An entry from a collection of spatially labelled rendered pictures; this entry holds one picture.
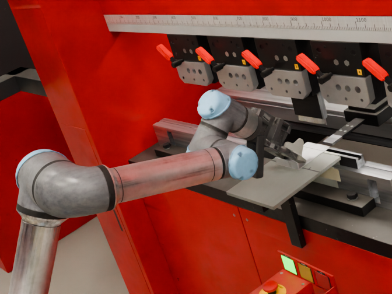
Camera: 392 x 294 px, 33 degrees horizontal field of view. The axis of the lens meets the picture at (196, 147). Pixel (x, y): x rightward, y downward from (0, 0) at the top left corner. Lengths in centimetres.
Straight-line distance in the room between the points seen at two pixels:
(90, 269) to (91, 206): 234
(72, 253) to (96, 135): 157
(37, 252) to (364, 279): 84
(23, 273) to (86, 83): 103
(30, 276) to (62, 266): 232
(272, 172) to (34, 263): 69
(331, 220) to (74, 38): 109
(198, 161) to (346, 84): 42
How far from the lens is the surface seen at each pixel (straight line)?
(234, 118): 162
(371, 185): 180
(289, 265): 178
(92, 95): 239
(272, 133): 173
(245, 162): 148
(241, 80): 192
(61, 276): 373
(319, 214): 183
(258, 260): 215
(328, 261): 187
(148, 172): 139
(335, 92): 168
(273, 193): 172
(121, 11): 229
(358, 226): 175
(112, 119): 244
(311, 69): 164
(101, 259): 372
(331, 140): 190
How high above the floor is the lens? 185
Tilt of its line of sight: 24 degrees down
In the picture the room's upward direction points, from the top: 18 degrees counter-clockwise
